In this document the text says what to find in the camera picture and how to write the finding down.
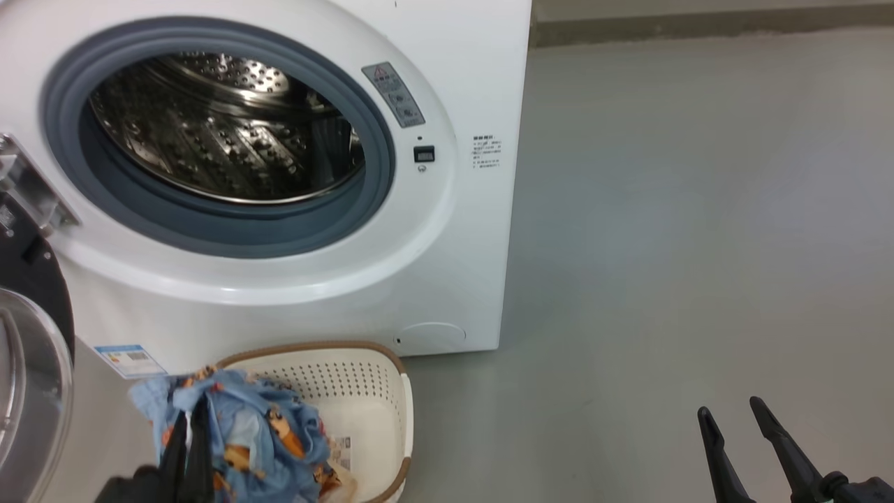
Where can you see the paper label inside basket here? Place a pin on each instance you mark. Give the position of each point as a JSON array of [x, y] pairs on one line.
[[341, 453]]

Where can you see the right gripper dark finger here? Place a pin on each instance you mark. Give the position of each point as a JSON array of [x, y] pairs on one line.
[[789, 454], [719, 461]]

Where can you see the blue energy label sticker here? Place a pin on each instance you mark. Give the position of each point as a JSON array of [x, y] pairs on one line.
[[129, 361]]

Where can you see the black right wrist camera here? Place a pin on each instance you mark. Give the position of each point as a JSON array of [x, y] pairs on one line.
[[869, 490]]

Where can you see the grey warning sticker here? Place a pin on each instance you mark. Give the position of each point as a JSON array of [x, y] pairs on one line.
[[393, 94]]

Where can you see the blue cartoon print garment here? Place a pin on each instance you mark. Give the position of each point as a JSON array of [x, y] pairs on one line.
[[237, 419]]

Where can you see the round black washing machine door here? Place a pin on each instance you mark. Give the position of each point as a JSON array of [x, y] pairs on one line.
[[31, 363]]

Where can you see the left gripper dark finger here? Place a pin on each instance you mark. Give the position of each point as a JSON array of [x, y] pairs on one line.
[[200, 454], [176, 454]]

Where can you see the cream perforated laundry basket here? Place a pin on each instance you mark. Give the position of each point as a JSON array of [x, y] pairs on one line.
[[363, 405]]

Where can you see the metal door hinge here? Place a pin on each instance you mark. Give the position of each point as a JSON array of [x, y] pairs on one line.
[[35, 188]]

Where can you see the white front-load washing machine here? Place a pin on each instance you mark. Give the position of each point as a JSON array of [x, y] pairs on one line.
[[447, 230]]

